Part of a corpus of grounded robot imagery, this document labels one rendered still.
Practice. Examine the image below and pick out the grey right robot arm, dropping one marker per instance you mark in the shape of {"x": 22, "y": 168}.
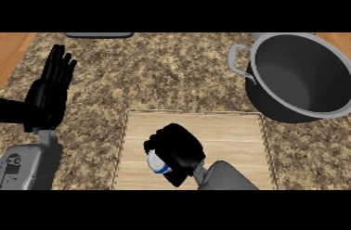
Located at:
{"x": 226, "y": 177}

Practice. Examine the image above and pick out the dark grey flat appliance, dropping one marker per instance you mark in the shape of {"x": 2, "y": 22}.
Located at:
{"x": 99, "y": 35}

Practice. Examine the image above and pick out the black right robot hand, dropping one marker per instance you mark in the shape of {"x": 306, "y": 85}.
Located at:
{"x": 180, "y": 148}

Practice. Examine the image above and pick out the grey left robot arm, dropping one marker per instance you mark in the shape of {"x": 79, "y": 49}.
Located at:
{"x": 26, "y": 165}

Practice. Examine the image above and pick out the white can with blue rim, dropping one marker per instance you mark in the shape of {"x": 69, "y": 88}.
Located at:
{"x": 158, "y": 163}

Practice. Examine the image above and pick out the dark grey pot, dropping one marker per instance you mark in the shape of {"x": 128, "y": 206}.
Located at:
{"x": 301, "y": 79}

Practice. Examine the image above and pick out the pale wooden tray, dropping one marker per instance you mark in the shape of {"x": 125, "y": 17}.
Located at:
{"x": 229, "y": 141}

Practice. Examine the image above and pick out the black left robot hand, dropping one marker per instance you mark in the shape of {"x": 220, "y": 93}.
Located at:
{"x": 47, "y": 94}

